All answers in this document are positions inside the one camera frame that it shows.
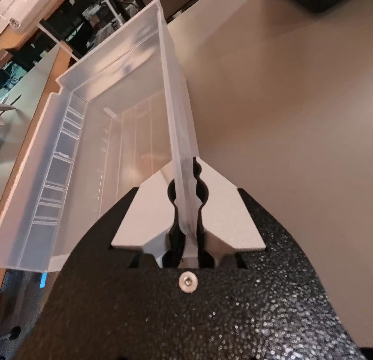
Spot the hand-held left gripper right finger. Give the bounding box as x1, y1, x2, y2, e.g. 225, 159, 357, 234
193, 155, 266, 268

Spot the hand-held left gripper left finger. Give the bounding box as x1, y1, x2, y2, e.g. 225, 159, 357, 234
111, 161, 187, 268

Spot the large clear plastic bin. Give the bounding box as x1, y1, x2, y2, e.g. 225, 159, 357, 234
0, 0, 204, 271

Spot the grey table with wooden edge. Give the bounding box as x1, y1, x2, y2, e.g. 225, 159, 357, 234
0, 45, 72, 209

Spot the white cardboard box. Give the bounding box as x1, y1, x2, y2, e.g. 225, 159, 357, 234
0, 0, 78, 35

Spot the white wire stand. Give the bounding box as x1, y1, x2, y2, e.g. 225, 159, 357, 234
36, 0, 126, 61

